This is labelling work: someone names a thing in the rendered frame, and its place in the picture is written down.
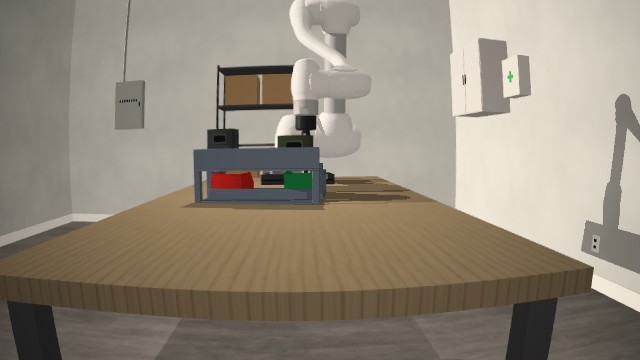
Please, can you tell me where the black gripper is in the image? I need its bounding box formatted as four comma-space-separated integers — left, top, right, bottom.
295, 115, 316, 135

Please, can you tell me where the green bin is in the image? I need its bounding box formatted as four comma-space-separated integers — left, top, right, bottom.
284, 171, 312, 189

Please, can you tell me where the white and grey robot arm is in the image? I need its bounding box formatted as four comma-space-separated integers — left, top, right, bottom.
275, 0, 372, 158

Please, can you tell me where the red bin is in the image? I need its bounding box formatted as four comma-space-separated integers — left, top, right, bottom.
211, 172, 254, 189

